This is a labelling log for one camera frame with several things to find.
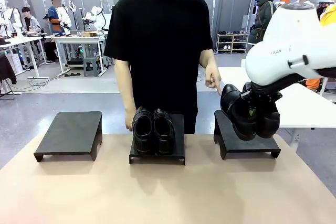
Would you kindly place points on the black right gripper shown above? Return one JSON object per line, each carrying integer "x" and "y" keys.
{"x": 263, "y": 95}

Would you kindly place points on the black leather ankle shoe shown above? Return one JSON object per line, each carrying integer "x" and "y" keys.
{"x": 164, "y": 132}
{"x": 143, "y": 132}

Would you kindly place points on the person's left forearm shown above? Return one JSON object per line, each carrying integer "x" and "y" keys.
{"x": 208, "y": 58}

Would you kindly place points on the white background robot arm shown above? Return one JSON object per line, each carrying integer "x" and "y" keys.
{"x": 11, "y": 22}
{"x": 94, "y": 18}
{"x": 67, "y": 16}

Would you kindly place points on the person's right forearm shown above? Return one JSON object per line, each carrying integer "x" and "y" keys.
{"x": 125, "y": 85}

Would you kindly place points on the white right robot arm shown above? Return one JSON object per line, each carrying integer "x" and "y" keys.
{"x": 288, "y": 45}

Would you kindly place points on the black shoe stand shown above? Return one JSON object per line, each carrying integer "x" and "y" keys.
{"x": 228, "y": 140}
{"x": 178, "y": 140}
{"x": 71, "y": 132}

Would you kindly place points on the person in black t-shirt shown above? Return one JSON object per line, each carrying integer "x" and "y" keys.
{"x": 157, "y": 37}

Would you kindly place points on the person in blue jacket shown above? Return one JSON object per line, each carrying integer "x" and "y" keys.
{"x": 55, "y": 18}

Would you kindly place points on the person in grey jacket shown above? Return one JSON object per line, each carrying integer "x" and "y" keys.
{"x": 29, "y": 22}

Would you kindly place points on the person's left hand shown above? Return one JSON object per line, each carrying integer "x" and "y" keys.
{"x": 213, "y": 77}

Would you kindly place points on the person's right hand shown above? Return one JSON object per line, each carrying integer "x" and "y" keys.
{"x": 129, "y": 119}

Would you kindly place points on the white side table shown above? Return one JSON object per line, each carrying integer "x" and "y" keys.
{"x": 302, "y": 108}

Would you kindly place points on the wooden shoe rack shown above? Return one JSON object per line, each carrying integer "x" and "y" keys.
{"x": 233, "y": 41}

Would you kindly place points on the mannequin in green jacket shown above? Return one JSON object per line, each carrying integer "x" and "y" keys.
{"x": 263, "y": 16}

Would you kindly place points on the grey plastic stool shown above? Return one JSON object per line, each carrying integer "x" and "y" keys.
{"x": 92, "y": 66}

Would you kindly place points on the cardboard box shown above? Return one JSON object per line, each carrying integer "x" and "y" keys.
{"x": 89, "y": 34}

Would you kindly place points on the white background desk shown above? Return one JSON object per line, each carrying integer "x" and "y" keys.
{"x": 78, "y": 39}

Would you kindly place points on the white workbench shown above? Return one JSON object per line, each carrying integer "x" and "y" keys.
{"x": 18, "y": 41}

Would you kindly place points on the black hanging garment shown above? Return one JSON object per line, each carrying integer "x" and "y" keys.
{"x": 6, "y": 69}

